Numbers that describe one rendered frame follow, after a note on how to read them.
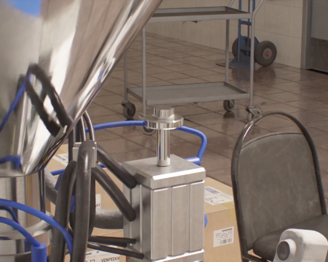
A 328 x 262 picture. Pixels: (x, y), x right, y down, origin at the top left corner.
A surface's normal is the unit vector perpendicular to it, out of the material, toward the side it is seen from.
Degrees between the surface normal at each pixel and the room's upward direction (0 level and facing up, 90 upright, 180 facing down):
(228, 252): 90
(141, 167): 0
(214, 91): 0
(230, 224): 90
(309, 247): 89
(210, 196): 0
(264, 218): 77
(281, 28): 90
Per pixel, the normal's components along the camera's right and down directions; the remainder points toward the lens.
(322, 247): 0.51, 0.21
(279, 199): 0.64, -0.04
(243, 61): -0.86, 0.13
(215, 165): 0.00, -0.97
